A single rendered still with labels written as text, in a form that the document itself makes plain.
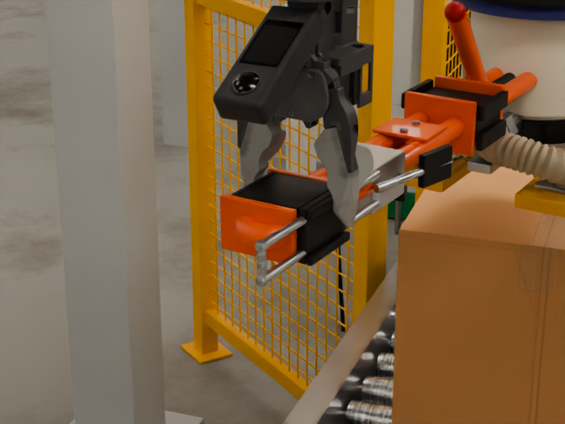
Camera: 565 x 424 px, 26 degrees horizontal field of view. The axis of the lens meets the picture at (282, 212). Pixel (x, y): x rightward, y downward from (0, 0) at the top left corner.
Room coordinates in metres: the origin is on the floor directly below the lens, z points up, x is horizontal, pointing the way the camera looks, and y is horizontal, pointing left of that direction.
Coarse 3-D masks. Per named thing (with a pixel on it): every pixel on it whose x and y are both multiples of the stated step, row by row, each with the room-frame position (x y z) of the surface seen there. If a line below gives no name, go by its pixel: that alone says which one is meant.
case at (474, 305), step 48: (432, 192) 1.72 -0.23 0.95; (480, 192) 1.72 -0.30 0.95; (432, 240) 1.56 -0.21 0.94; (480, 240) 1.54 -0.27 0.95; (528, 240) 1.54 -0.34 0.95; (432, 288) 1.56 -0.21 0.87; (480, 288) 1.54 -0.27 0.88; (528, 288) 1.52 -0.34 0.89; (432, 336) 1.56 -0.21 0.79; (480, 336) 1.54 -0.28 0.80; (528, 336) 1.52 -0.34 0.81; (432, 384) 1.56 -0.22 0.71; (480, 384) 1.54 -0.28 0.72; (528, 384) 1.51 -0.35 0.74
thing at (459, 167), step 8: (456, 160) 1.45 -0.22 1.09; (464, 160) 1.45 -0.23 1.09; (416, 168) 1.42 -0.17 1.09; (456, 168) 1.42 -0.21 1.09; (464, 168) 1.44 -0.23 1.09; (456, 176) 1.42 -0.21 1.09; (464, 176) 1.44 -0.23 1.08; (408, 184) 1.41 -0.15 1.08; (416, 184) 1.40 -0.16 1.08; (440, 184) 1.39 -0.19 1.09; (448, 184) 1.40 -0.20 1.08; (440, 192) 1.39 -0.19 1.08
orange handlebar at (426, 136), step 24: (528, 72) 1.42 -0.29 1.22; (408, 120) 1.22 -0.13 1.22; (456, 120) 1.24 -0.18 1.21; (384, 144) 1.17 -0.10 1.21; (408, 144) 1.16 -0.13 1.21; (432, 144) 1.17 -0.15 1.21; (408, 168) 1.13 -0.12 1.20; (360, 192) 1.04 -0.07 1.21; (240, 240) 0.95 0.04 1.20; (288, 240) 0.94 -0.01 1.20
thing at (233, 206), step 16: (272, 176) 1.03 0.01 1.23; (288, 176) 1.03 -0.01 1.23; (304, 176) 1.03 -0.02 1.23; (240, 192) 0.99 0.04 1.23; (256, 192) 0.99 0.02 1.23; (272, 192) 0.99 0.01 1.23; (288, 192) 0.99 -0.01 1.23; (304, 192) 0.99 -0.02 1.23; (320, 192) 0.99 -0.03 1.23; (224, 208) 0.98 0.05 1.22; (240, 208) 0.97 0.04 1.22; (256, 208) 0.96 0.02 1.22; (272, 208) 0.95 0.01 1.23; (288, 208) 0.95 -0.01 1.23; (224, 224) 0.98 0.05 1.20; (224, 240) 0.98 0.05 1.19; (272, 256) 0.95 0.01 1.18; (288, 256) 0.94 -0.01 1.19
